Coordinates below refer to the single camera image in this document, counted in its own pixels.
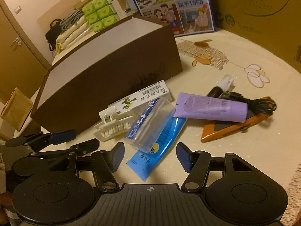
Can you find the white medicine carton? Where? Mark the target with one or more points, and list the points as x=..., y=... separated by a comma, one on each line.
x=143, y=95

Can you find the blue illustrated carton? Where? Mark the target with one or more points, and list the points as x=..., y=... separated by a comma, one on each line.
x=164, y=9

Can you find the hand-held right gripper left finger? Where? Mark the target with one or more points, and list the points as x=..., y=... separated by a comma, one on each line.
x=117, y=155

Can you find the clear plastic box blue label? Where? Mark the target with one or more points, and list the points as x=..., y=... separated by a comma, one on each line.
x=147, y=127

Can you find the brown paper bag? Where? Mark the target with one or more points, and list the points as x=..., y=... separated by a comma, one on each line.
x=16, y=107

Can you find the white light switch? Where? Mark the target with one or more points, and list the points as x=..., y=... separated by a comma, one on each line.
x=17, y=10

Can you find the grey striped cloth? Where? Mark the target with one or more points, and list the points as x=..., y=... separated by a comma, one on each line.
x=70, y=20

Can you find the orange utility knife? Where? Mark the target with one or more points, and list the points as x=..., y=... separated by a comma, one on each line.
x=216, y=131

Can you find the purple tube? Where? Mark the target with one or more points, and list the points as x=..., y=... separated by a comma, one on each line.
x=207, y=107

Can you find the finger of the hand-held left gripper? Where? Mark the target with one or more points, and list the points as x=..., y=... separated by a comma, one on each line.
x=63, y=135
x=82, y=146

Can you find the blue foil packet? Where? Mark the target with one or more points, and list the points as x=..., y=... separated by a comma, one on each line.
x=150, y=161

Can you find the wooden door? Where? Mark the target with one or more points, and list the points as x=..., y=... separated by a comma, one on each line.
x=16, y=58

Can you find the large yellow cardboard box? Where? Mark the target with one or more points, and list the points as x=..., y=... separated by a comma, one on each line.
x=258, y=11

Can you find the black spray bottle white cap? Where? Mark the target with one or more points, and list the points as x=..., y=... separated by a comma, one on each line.
x=217, y=90

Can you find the stack of green tissue packs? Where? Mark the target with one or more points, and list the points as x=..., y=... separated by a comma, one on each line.
x=101, y=14

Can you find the brown cardboard storage box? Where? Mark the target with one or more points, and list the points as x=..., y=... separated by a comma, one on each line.
x=105, y=70

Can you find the stack of cream packages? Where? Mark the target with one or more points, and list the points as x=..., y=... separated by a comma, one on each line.
x=70, y=36

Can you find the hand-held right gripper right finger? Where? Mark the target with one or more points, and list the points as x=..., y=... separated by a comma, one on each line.
x=182, y=155

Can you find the black bag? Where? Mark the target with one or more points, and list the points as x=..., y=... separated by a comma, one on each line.
x=53, y=34

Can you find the cream floral tablecloth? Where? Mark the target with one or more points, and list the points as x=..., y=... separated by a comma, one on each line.
x=235, y=80

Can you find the white box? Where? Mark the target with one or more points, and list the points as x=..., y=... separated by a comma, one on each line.
x=120, y=6

